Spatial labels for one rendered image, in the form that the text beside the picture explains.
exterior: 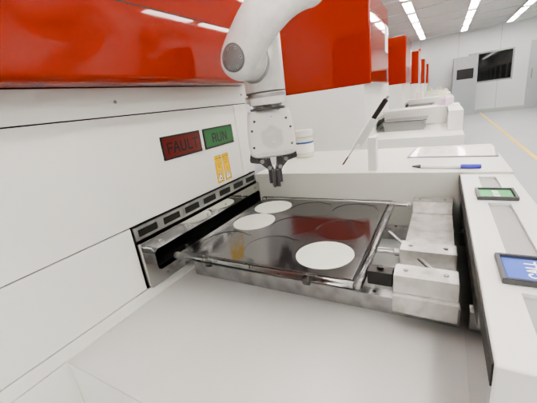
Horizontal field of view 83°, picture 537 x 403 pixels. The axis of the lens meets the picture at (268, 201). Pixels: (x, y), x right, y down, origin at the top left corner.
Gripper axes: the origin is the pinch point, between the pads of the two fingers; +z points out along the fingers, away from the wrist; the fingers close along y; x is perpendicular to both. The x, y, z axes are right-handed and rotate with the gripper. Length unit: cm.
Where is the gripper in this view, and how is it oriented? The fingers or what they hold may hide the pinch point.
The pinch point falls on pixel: (276, 177)
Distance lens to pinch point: 69.7
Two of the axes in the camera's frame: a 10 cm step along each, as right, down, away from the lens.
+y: 9.9, -1.5, 0.7
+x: -1.1, -2.9, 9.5
